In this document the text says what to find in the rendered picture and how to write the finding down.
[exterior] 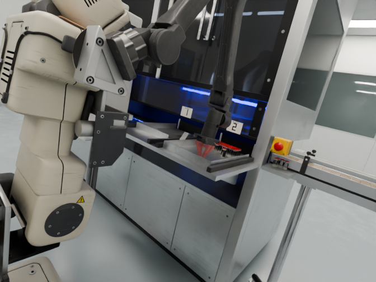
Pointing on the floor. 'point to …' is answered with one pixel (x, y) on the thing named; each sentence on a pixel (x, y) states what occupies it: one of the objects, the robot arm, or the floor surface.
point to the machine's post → (267, 134)
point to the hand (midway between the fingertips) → (200, 158)
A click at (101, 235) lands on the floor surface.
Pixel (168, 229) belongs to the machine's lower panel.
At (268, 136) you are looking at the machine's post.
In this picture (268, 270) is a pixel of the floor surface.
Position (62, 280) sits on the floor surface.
